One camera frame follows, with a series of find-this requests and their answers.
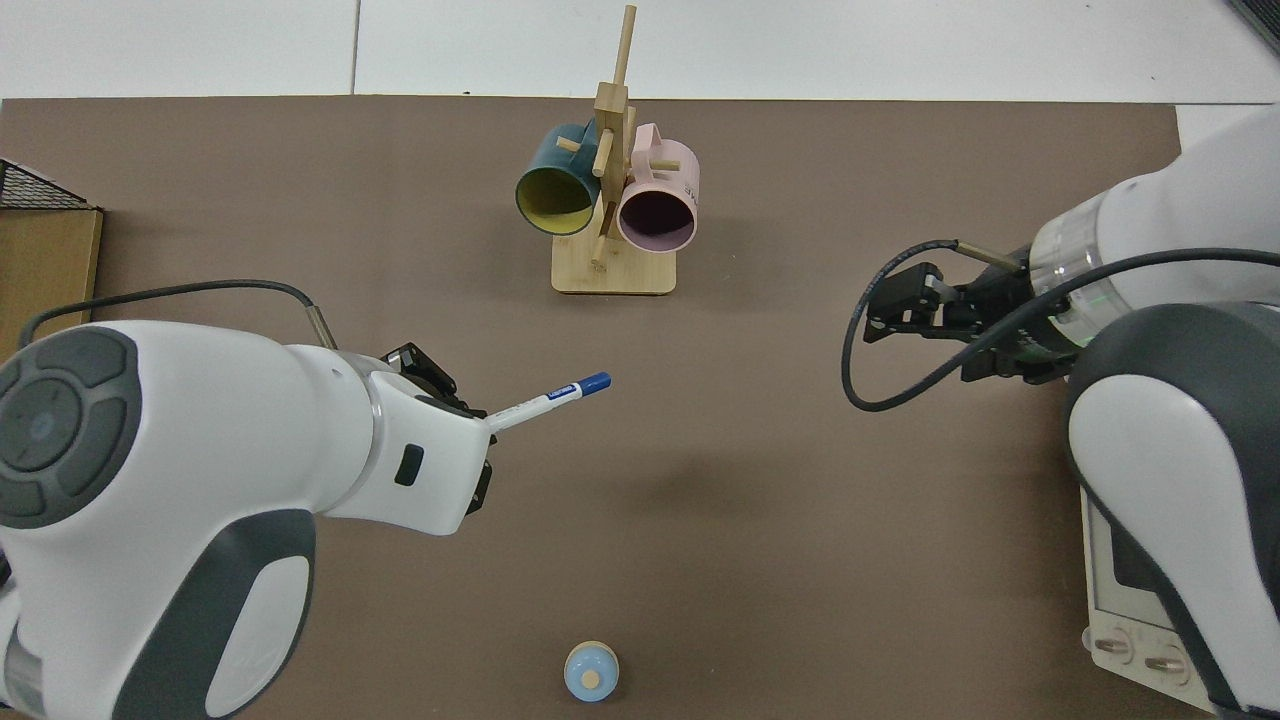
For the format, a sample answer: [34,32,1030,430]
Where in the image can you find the small blue round thing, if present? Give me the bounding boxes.
[563,641,621,703]

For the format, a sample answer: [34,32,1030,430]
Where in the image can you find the dark grey mat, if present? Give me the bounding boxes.
[1228,0,1280,56]

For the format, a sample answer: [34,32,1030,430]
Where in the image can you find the wooden cup stand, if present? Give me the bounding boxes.
[552,5,681,296]

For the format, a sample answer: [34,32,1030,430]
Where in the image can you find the brown table cloth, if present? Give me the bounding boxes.
[0,95,1201,720]

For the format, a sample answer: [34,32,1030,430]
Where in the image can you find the blue and white marker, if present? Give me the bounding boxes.
[487,371,613,434]

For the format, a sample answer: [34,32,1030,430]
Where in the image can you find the dark teal cup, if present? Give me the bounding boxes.
[515,122,604,237]

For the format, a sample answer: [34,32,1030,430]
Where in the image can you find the pale toaster oven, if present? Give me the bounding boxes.
[1078,478,1233,717]

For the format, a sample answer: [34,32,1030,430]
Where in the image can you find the pink cup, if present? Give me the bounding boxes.
[616,123,700,254]

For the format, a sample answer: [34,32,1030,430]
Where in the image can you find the wire basket with wooden floor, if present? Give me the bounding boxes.
[0,158,104,361]

